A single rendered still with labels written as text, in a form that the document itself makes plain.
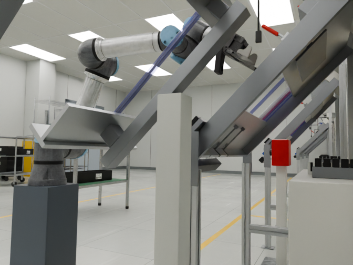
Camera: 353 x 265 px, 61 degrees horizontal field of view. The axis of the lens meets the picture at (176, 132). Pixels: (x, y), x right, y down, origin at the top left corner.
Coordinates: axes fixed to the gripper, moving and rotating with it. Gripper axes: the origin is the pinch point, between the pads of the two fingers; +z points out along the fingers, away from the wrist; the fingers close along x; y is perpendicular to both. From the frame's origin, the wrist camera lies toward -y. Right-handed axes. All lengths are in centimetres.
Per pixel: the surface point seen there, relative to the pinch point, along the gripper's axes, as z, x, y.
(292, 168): -4, 860, -94
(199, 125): 3.0, -24.1, -26.3
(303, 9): 8.3, -17.2, 19.5
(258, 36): -7.1, 3.2, 11.4
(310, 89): 15, 47, 10
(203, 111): -346, 860, -106
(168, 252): 24, -54, -48
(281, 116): 10.9, 46.8, -8.2
